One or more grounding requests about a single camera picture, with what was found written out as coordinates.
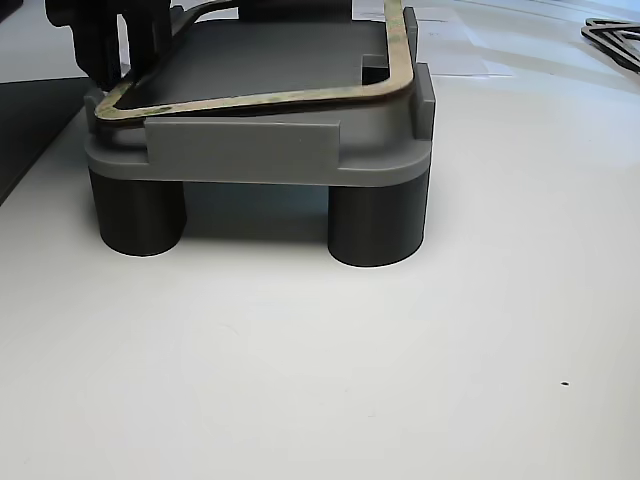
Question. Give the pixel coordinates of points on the olive metal rectangular frame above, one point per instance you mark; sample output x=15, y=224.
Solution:
x=250, y=100

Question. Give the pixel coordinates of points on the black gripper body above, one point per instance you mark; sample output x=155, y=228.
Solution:
x=95, y=10

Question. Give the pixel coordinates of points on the grey holder with dark legs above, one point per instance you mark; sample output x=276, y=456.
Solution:
x=250, y=150

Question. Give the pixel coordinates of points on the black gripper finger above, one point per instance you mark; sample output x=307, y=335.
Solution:
x=147, y=35
x=100, y=55

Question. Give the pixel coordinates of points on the black triangular frame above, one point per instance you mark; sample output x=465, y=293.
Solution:
x=612, y=42

